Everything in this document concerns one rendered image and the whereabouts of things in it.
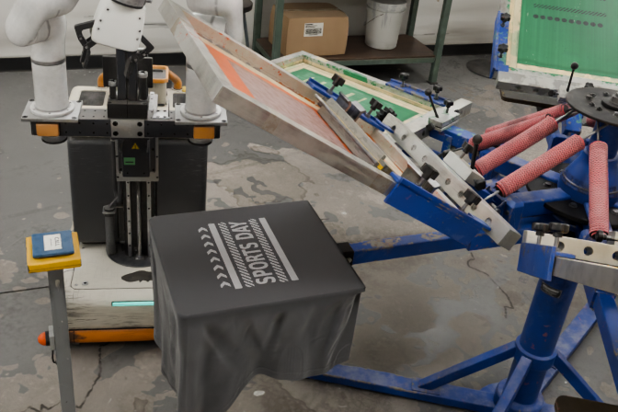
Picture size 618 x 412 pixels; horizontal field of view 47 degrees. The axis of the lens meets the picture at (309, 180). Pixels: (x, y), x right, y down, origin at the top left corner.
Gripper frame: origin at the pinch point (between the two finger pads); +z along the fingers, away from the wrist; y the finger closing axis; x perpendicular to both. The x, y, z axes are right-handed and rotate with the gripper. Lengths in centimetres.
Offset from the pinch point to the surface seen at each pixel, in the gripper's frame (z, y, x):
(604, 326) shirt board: 21, -130, 47
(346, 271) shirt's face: 35, -71, 15
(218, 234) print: 43, -44, -10
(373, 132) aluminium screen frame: 9, -87, -25
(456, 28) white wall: 19, -361, -381
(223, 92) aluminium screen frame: -10.7, -16.0, 29.2
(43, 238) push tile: 54, 0, -14
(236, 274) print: 43, -44, 9
